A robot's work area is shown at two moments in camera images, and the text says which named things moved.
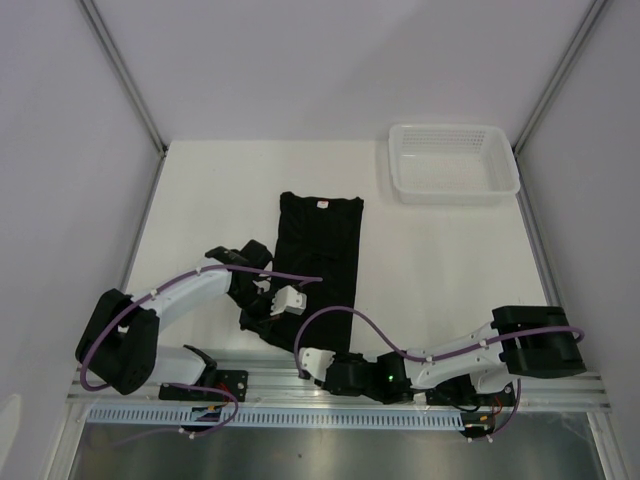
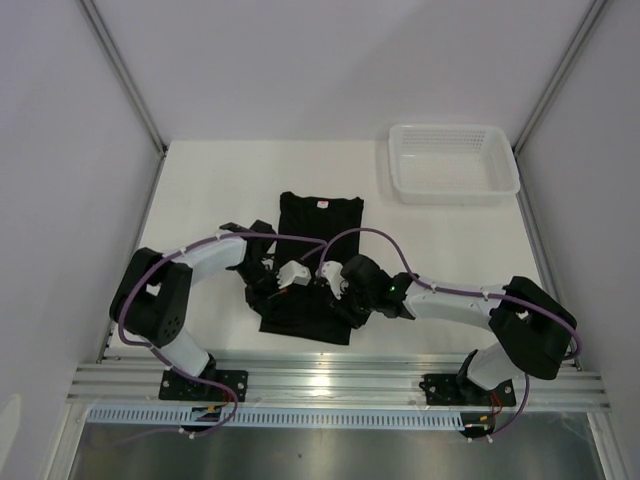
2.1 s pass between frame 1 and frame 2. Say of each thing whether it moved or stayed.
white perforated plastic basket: stayed
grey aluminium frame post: stayed
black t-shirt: moved
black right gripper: moved
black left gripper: moved
